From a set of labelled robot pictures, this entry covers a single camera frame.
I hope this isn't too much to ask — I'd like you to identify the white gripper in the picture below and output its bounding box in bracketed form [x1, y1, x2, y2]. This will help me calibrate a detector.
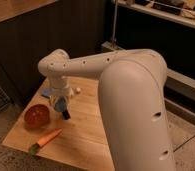
[48, 76, 74, 104]

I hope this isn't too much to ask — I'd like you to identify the blue ceramic cup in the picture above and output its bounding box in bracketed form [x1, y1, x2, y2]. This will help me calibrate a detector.
[54, 97, 67, 112]

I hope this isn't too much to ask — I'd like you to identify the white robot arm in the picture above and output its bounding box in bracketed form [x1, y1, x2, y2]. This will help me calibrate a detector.
[38, 49, 176, 171]

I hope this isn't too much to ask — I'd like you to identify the orange bowl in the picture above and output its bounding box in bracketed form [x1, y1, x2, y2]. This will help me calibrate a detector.
[24, 104, 50, 128]

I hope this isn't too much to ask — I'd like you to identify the orange toy carrot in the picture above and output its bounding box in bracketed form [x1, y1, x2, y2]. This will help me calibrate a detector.
[28, 129, 62, 155]

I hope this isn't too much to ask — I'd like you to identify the metal shelf rack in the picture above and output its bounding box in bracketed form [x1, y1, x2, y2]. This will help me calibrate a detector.
[104, 0, 195, 125]

